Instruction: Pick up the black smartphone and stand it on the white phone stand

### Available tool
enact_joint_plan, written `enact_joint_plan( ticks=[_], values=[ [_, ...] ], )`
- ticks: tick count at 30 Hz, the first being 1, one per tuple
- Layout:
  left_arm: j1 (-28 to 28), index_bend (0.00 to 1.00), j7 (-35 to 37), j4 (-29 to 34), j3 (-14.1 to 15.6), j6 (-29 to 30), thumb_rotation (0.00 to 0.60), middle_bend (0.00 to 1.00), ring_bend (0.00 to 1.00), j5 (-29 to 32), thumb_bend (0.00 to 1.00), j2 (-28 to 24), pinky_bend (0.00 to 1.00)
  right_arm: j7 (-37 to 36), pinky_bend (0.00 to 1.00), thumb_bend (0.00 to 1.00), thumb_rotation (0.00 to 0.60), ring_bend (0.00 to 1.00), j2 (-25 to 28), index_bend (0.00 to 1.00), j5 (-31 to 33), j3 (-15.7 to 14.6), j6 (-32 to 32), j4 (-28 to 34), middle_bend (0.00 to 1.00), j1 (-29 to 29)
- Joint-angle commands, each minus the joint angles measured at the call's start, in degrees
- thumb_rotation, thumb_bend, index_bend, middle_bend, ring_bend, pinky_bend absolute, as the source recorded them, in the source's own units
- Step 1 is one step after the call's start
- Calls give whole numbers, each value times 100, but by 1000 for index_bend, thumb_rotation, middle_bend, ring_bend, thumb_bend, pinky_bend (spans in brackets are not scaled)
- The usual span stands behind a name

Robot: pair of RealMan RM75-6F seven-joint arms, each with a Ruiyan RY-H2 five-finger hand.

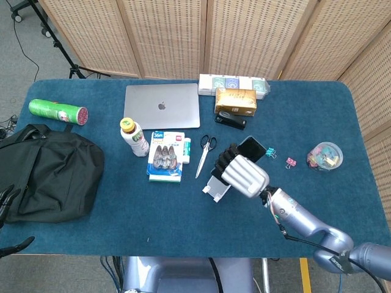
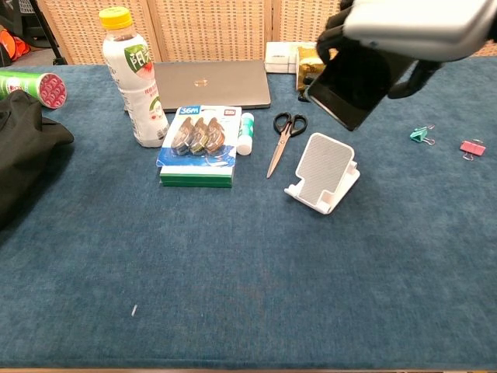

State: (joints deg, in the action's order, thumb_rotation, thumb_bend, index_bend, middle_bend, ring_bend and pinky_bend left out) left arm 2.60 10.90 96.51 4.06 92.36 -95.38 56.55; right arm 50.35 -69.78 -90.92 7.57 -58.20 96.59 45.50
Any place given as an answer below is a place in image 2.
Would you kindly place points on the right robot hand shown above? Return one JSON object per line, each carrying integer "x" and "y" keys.
{"x": 411, "y": 27}

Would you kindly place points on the black smartphone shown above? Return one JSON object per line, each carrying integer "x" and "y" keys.
{"x": 349, "y": 97}

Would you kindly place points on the white phone stand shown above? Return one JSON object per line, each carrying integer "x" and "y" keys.
{"x": 324, "y": 167}

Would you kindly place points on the green binder clip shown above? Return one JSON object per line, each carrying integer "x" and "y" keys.
{"x": 420, "y": 134}

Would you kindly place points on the gold tissue pack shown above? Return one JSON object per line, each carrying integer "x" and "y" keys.
{"x": 308, "y": 68}

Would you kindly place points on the black stapler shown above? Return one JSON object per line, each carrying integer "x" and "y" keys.
{"x": 303, "y": 97}

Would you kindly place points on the white flat box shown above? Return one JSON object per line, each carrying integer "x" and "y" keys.
{"x": 279, "y": 58}

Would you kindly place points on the pink binder clip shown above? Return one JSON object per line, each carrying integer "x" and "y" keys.
{"x": 473, "y": 148}

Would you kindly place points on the wicker folding screen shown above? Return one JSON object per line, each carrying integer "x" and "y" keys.
{"x": 217, "y": 27}

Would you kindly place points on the white green glue stick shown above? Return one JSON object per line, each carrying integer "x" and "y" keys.
{"x": 246, "y": 134}

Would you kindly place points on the grey laptop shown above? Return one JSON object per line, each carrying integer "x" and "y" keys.
{"x": 217, "y": 83}

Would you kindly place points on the correction tape blister pack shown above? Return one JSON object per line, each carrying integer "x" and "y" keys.
{"x": 202, "y": 134}

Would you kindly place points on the green and white box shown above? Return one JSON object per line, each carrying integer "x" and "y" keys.
{"x": 196, "y": 179}

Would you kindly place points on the yellow capped drink bottle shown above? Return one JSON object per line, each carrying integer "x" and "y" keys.
{"x": 134, "y": 85}

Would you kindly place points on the blue table cloth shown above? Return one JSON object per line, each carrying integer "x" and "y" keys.
{"x": 233, "y": 272}

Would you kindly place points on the black tripod leg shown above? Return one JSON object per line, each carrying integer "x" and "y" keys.
{"x": 48, "y": 35}

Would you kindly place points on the green snack tube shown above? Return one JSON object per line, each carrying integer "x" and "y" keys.
{"x": 39, "y": 87}

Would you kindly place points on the orange bag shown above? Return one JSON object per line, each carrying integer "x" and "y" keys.
{"x": 15, "y": 46}

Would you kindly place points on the black fabric bag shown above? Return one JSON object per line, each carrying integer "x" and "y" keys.
{"x": 23, "y": 147}

